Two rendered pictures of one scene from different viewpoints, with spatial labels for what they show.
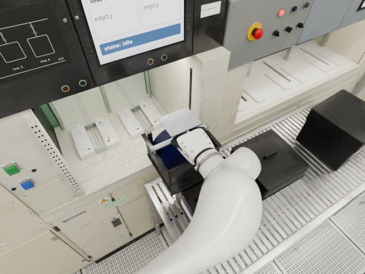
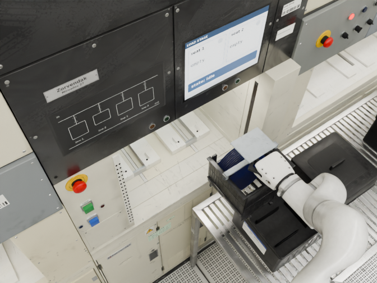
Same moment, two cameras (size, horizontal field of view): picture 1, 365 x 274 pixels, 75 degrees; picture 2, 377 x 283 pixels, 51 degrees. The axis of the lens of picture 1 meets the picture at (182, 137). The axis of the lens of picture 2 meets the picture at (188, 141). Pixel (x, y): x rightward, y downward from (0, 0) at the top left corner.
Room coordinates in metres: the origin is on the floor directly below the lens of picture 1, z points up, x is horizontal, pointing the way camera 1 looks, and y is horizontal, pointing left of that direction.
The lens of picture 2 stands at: (-0.16, 0.30, 2.33)
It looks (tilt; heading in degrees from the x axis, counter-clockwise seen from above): 54 degrees down; 354
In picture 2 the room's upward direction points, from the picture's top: 1 degrees clockwise
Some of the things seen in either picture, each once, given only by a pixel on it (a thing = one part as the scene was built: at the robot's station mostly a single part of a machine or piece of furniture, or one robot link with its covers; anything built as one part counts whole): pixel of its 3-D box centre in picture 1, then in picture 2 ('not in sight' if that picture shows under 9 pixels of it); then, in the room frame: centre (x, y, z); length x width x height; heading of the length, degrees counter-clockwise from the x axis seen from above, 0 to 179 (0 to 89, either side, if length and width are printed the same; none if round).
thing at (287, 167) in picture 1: (268, 160); (333, 169); (0.71, -0.45, 0.83); 0.29 x 0.29 x 0.13; 29
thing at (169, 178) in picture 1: (181, 149); (248, 170); (0.56, 0.01, 1.11); 0.24 x 0.20 x 0.32; 120
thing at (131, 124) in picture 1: (141, 118); (178, 127); (0.96, 0.23, 0.89); 0.22 x 0.21 x 0.04; 30
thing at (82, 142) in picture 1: (94, 136); (128, 154); (0.82, 0.47, 0.89); 0.22 x 0.21 x 0.04; 30
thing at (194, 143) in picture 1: (196, 147); (275, 171); (0.47, -0.05, 1.25); 0.11 x 0.10 x 0.07; 30
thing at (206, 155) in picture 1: (206, 160); (288, 185); (0.42, -0.08, 1.25); 0.09 x 0.03 x 0.08; 120
